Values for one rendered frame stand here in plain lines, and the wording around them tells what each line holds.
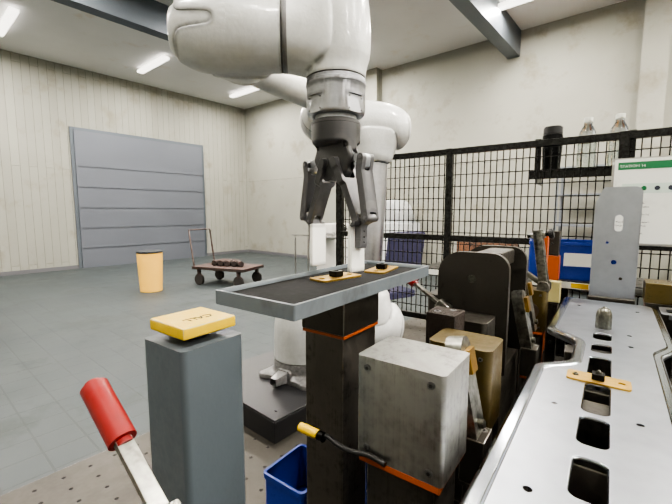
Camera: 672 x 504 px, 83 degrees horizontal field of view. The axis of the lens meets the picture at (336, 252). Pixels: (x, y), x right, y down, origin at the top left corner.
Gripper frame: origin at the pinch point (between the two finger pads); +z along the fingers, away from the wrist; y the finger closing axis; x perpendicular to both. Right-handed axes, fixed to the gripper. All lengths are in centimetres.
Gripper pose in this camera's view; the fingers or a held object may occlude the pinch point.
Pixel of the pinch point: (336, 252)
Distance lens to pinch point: 60.1
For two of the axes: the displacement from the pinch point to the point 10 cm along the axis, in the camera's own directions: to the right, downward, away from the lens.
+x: 7.3, -0.7, 6.8
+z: 0.0, 9.9, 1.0
